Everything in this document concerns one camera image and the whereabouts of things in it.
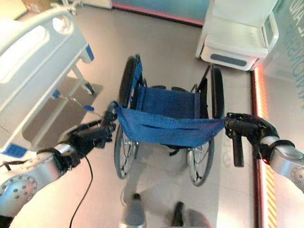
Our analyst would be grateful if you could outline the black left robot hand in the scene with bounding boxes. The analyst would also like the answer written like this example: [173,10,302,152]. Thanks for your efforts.
[67,120,117,152]

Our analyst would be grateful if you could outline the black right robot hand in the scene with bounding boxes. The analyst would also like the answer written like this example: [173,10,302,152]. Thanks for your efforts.
[224,112,280,148]

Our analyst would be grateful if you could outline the blue fabric wheelchair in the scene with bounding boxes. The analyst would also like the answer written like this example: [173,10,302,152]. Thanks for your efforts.
[104,54,245,187]

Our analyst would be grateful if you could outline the white hospital bed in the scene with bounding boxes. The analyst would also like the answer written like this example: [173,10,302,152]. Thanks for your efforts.
[0,6,105,152]

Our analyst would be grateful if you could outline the white medical cabinet machine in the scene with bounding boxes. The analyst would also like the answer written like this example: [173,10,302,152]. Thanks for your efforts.
[195,0,280,71]

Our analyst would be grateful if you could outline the silver robot legs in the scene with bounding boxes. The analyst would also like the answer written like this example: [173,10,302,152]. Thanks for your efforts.
[118,193,212,228]

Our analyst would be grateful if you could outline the bed crank handle blue grip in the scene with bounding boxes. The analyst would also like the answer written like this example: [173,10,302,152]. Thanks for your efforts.
[52,90,95,112]

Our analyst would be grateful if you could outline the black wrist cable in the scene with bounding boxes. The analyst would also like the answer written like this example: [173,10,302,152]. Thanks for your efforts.
[68,154,94,228]

